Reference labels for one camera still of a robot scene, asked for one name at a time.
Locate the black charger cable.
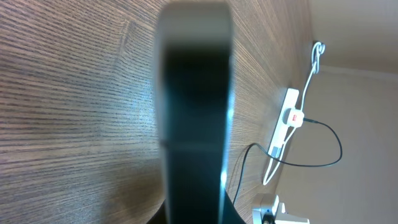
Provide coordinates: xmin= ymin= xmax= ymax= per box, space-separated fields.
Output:
xmin=232 ymin=117 xmax=343 ymax=206

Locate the white power strip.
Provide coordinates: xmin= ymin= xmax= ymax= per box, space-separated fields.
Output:
xmin=269 ymin=88 xmax=299 ymax=157

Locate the white charger plug adapter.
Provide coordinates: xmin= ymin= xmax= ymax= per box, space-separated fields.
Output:
xmin=282 ymin=108 xmax=304 ymax=128

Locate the white power strip cord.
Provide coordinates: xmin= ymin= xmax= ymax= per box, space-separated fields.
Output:
xmin=262 ymin=41 xmax=326 ymax=187

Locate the blue Galaxy smartphone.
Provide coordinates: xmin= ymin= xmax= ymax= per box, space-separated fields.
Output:
xmin=154 ymin=1 xmax=234 ymax=223

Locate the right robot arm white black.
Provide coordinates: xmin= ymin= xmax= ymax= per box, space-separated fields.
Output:
xmin=252 ymin=194 xmax=310 ymax=224

